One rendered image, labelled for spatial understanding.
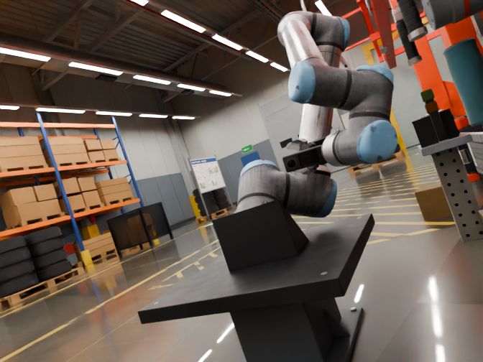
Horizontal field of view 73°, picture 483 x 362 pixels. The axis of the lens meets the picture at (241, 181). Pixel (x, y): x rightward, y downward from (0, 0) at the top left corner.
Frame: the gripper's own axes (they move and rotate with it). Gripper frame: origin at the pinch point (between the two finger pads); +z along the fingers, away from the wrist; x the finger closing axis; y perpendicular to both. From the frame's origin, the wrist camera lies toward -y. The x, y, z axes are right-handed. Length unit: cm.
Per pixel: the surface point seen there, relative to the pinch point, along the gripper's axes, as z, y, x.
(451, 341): -34, 7, -54
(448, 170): 8, 76, -32
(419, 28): -32.6, 27.7, 21.7
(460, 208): 7, 74, -49
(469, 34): -9, 83, 19
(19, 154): 952, -243, 184
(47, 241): 640, -202, -42
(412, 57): -9, 52, 17
